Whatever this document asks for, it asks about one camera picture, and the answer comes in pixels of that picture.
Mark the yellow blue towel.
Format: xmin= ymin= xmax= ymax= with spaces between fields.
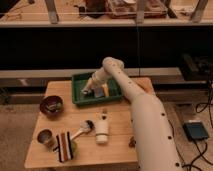
xmin=93 ymin=84 xmax=109 ymax=98

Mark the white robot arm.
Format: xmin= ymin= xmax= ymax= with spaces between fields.
xmin=82 ymin=57 xmax=183 ymax=171

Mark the green plastic tray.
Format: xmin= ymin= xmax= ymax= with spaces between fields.
xmin=71 ymin=72 xmax=123 ymax=106

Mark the white dish brush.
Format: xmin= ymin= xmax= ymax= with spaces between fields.
xmin=70 ymin=120 xmax=94 ymax=140

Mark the dark red bowl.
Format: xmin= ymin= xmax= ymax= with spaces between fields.
xmin=39 ymin=95 xmax=63 ymax=117

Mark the wooden table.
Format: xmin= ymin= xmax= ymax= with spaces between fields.
xmin=23 ymin=77 xmax=178 ymax=170

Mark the striped cloth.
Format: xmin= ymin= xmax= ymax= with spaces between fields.
xmin=56 ymin=132 xmax=74 ymax=163

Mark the small metal cup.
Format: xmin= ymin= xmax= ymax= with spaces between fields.
xmin=37 ymin=129 xmax=54 ymax=148

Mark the small brown object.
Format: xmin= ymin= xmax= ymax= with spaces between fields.
xmin=129 ymin=136 xmax=136 ymax=148

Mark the wooden shelf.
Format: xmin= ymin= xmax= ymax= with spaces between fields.
xmin=0 ymin=0 xmax=213 ymax=27

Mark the black equipment box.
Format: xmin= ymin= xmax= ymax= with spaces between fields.
xmin=179 ymin=54 xmax=213 ymax=81

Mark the black foot pedal box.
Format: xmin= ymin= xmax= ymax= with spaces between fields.
xmin=183 ymin=122 xmax=209 ymax=141

